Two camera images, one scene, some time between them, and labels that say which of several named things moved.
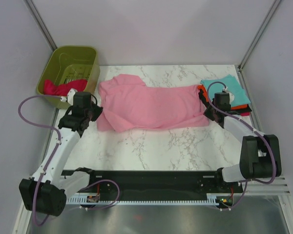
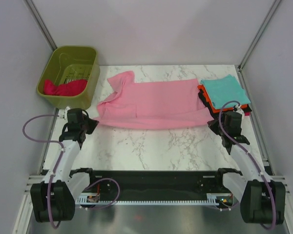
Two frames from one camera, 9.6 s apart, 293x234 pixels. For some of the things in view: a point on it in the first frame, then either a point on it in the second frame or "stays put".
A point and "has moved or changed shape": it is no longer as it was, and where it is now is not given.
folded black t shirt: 247,109 stays put
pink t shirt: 127,104 has moved or changed shape
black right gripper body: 210,112 → 215,127
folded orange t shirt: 202,87 stays put
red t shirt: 51,88 stays put
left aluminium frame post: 33,11 stays put
